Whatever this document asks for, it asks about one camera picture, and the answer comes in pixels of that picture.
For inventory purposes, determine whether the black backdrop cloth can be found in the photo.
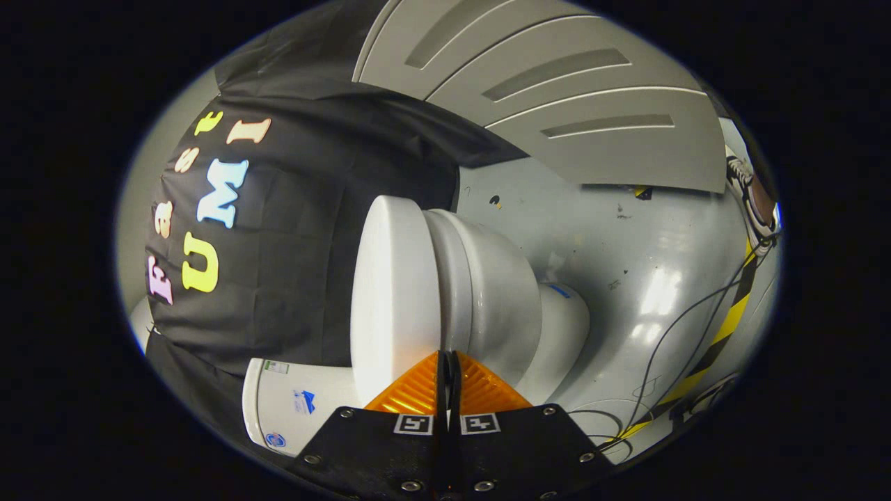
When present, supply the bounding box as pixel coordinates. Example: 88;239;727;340
143;0;530;460

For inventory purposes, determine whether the white toilet seat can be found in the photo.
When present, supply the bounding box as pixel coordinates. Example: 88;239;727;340
423;209;475;353

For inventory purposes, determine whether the yellow black floor tape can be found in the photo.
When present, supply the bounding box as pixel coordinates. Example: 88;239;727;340
613;240;759;443

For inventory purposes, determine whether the person's shoe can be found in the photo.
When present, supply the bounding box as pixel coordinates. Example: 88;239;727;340
726;154;780;242

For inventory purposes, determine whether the thin black floor cable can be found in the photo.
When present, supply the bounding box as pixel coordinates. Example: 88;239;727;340
567;275;756;456

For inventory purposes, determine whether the white ceramic toilet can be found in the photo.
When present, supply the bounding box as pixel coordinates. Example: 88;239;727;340
242;207;591;458

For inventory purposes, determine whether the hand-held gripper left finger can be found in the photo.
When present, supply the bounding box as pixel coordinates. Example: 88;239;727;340
289;350;450;501

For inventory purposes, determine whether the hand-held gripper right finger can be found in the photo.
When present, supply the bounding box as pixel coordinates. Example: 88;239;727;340
445;350;617;501

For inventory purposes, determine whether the white toilet lid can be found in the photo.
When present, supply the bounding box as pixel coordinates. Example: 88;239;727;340
350;195;443;408

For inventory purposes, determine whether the grey drawer cabinet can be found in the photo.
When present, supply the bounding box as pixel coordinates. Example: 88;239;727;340
352;0;728;194

